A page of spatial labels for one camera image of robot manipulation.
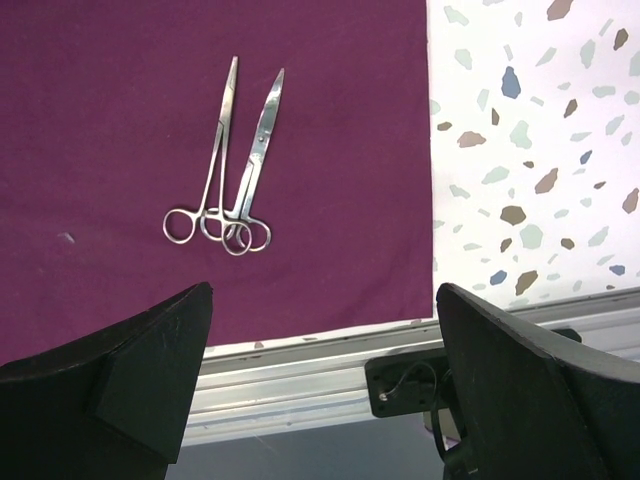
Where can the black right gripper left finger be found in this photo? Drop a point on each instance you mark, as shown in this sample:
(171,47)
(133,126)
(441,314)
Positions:
(111,405)

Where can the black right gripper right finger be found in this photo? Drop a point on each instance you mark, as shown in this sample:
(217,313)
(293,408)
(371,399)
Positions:
(603,445)

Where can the steel ring-handle hemostat forceps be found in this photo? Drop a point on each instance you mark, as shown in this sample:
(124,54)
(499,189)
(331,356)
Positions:
(213,223)

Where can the steel surgical scissors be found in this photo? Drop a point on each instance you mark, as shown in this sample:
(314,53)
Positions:
(239,240)

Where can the purple cloth wrap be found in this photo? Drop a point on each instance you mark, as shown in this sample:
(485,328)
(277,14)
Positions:
(108,116)

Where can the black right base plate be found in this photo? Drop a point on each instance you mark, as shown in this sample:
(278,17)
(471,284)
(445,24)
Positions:
(400,390)

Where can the aluminium mounting rail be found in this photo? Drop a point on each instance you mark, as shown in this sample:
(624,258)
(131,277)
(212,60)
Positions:
(322,383)

